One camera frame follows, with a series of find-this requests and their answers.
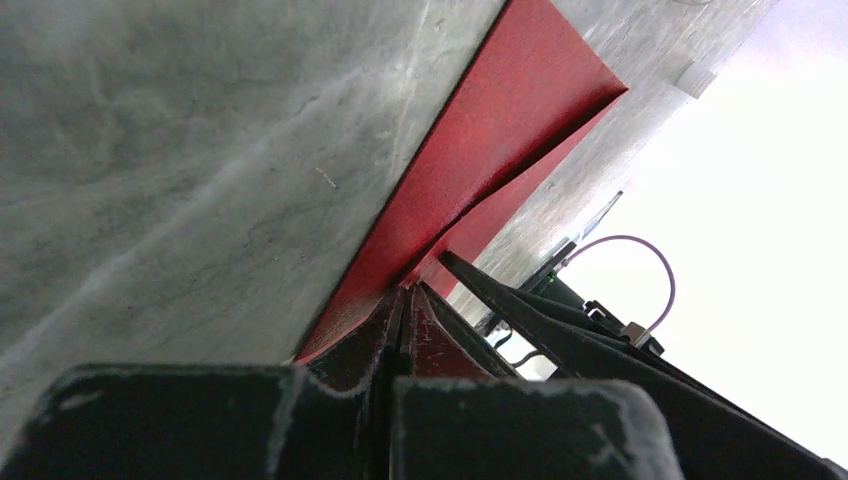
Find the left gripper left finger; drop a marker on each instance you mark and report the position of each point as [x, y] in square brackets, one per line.
[326, 419]

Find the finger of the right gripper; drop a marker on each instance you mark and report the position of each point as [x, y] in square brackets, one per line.
[713, 438]

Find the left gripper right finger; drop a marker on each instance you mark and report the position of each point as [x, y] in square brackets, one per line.
[476, 426]

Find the red envelope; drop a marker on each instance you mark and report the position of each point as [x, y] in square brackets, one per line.
[532, 92]

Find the white glue cap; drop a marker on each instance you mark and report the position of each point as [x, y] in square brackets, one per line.
[695, 79]

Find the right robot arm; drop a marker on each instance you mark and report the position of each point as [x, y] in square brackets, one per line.
[545, 283]

